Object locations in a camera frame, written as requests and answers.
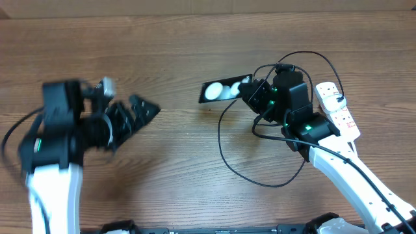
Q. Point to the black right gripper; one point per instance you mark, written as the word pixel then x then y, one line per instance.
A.
pixel 257 90

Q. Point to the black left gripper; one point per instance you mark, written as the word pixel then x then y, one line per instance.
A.
pixel 129 127

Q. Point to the black smartphone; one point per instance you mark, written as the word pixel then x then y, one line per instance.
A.
pixel 223 89

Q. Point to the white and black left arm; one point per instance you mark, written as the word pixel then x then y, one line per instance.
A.
pixel 73 120

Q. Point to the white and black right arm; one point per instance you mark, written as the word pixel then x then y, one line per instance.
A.
pixel 325 140

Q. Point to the white power strip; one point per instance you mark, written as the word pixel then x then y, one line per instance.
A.
pixel 328 94

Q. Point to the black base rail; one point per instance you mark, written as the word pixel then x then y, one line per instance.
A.
pixel 128 226

